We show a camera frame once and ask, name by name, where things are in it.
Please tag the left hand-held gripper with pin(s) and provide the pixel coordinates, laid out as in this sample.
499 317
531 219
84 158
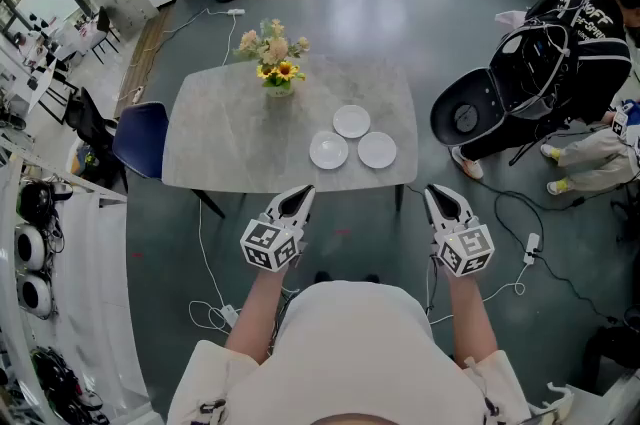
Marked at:
270 245

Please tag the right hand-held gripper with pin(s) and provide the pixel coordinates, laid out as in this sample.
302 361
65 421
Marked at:
465 250

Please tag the white plate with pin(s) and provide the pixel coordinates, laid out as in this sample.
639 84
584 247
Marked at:
328 150
376 150
351 121

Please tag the person's left forearm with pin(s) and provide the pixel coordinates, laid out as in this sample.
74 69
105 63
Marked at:
257 313

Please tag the person's right forearm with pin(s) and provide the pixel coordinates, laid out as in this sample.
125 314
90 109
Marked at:
470 318

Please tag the black table leg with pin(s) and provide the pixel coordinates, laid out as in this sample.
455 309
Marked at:
210 204
399 198

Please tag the black shell chair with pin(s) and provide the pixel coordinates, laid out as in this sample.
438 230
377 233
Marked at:
465 108

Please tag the flower bouquet in white vase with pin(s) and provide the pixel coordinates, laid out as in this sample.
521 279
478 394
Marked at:
275 58

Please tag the person's white shirt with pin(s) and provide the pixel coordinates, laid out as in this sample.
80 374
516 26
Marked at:
350 353

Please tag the blue chair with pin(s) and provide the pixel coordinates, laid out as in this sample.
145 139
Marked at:
140 138

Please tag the white folding stand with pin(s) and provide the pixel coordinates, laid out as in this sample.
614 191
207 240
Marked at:
510 18

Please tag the black office chair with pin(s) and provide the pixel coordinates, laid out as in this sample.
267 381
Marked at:
92 128

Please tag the white shelf rack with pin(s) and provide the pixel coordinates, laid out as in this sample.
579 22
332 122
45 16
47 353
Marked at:
75 288

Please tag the black round device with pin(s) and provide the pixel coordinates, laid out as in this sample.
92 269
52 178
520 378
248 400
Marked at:
36 203

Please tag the white round device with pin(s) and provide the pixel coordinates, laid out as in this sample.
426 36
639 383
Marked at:
29 247
35 295

